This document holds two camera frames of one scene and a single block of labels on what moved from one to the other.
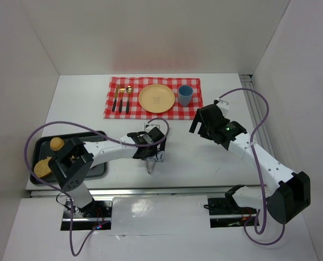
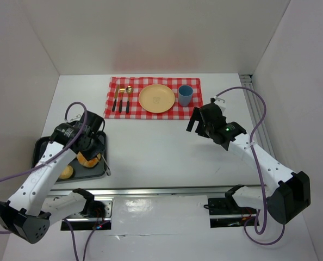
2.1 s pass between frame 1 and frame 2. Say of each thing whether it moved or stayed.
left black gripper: moved
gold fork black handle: stayed
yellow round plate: stayed
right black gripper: stayed
